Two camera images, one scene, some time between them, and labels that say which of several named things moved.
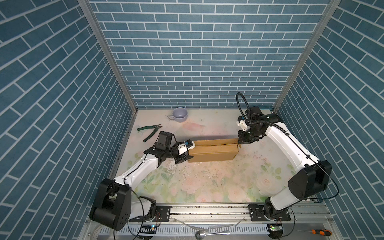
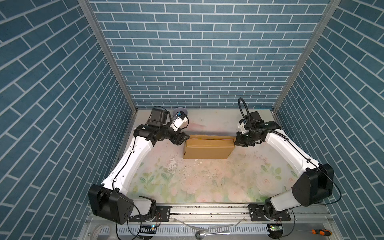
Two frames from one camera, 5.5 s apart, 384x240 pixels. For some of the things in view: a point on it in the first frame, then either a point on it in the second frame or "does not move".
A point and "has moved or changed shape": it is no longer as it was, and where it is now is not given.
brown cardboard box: [214, 150] has moved or changed shape
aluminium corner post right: [321, 26] does not move
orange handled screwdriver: [319, 231] does not move
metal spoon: [200, 234] does not move
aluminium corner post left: [92, 18] does not move
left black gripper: [180, 158] to [178, 138]
